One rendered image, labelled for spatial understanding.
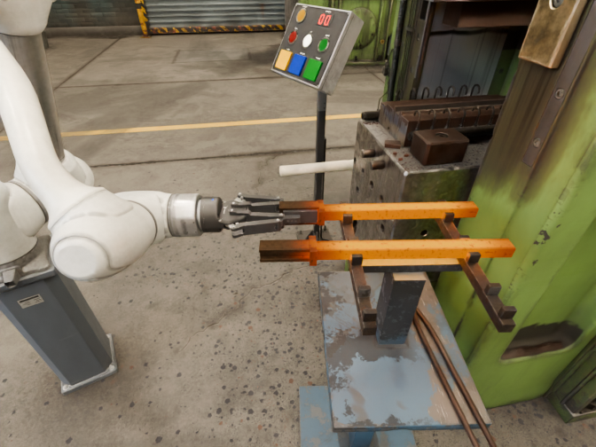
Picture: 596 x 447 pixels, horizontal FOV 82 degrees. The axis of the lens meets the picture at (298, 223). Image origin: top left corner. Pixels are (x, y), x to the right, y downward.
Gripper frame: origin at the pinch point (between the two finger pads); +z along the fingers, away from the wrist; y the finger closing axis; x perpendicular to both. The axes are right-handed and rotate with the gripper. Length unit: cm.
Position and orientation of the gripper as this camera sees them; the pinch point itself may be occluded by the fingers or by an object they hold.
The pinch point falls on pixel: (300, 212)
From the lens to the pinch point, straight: 71.4
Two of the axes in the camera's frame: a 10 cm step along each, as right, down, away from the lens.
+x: 0.0, -7.9, -6.2
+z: 10.0, -0.2, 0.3
